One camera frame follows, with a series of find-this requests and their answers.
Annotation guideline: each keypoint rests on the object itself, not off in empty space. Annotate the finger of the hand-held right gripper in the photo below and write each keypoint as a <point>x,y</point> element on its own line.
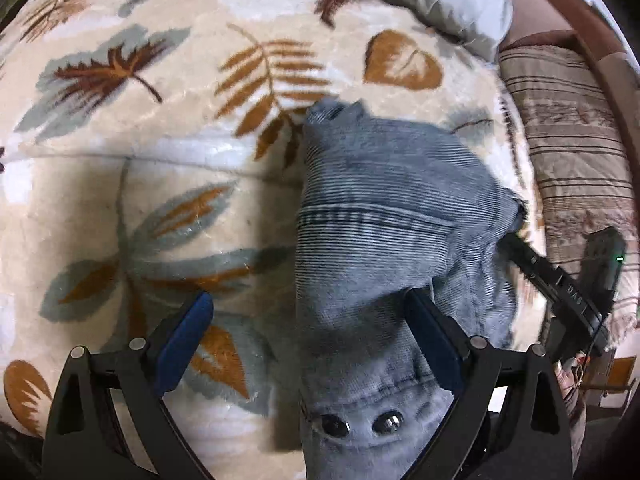
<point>530,260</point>

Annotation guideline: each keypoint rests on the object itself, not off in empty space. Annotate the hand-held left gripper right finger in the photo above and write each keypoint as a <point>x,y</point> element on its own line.
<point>434,345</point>

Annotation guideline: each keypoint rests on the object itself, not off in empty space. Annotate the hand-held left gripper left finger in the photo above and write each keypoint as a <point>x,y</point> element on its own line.
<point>184,342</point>

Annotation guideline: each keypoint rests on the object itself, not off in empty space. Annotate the blue denim jeans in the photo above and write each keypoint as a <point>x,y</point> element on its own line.
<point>390,200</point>

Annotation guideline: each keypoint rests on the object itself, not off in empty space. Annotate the person's right hand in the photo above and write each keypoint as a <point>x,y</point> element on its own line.
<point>570,395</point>

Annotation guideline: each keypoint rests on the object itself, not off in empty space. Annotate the orange wooden furniture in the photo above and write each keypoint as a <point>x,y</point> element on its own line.
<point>614,376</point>

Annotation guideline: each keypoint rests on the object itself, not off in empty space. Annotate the striped floral beige quilt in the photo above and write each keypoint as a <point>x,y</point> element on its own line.
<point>575,150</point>

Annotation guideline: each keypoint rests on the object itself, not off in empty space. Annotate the beige leaf print blanket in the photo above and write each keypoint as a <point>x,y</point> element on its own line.
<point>175,160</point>

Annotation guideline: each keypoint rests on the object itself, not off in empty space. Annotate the pale pink pillow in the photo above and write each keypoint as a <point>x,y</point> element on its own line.
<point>527,12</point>

